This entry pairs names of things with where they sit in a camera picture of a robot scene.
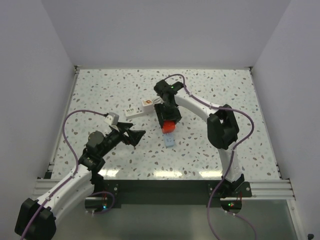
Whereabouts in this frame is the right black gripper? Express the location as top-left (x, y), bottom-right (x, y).
top-left (154, 102), bottom-right (182, 128)

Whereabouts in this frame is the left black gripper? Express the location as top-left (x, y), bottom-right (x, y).
top-left (98, 121), bottom-right (145, 158)

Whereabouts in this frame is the red cube plug adapter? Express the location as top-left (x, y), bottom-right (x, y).
top-left (161, 120), bottom-right (176, 134)

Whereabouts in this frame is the white power strip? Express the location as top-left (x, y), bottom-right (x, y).
top-left (124, 106), bottom-right (154, 119)

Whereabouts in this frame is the white cube plug adapter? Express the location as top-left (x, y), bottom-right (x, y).
top-left (141, 98), bottom-right (154, 113)

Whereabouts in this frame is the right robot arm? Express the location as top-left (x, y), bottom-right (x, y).
top-left (154, 79), bottom-right (244, 197)

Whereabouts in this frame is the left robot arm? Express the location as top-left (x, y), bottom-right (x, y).
top-left (14, 122), bottom-right (146, 240)

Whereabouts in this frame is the blue power strip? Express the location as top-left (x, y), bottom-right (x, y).
top-left (163, 132), bottom-right (175, 148)

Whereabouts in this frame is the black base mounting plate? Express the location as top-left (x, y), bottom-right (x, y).
top-left (84, 179), bottom-right (253, 212)

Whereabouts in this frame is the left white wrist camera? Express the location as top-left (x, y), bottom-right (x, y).
top-left (104, 112), bottom-right (119, 126)

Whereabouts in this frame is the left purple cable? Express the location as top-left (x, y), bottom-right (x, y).
top-left (18, 109), bottom-right (111, 240)

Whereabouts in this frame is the purple cable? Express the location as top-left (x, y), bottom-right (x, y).
top-left (164, 73), bottom-right (256, 240)
top-left (18, 109), bottom-right (111, 240)

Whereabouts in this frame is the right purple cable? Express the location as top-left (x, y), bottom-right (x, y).
top-left (164, 73), bottom-right (256, 240)

